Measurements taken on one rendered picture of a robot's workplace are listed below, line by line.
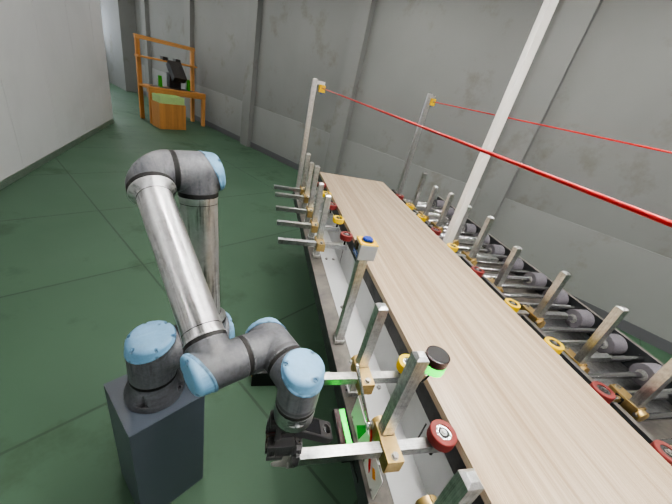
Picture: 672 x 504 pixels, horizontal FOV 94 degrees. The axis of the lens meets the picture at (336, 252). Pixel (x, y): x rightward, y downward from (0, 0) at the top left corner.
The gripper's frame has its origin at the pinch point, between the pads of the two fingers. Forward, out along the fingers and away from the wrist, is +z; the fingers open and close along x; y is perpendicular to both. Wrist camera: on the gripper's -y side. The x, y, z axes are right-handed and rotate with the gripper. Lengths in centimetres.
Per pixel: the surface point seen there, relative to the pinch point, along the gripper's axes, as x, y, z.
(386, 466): 4.7, -25.0, -2.7
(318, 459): 1.3, -6.9, -2.5
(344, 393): -28.5, -24.3, 12.8
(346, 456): 1.3, -14.6, -2.7
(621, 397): -11, -134, -3
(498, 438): 3, -61, -7
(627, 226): -187, -365, -22
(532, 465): 10, -66, -7
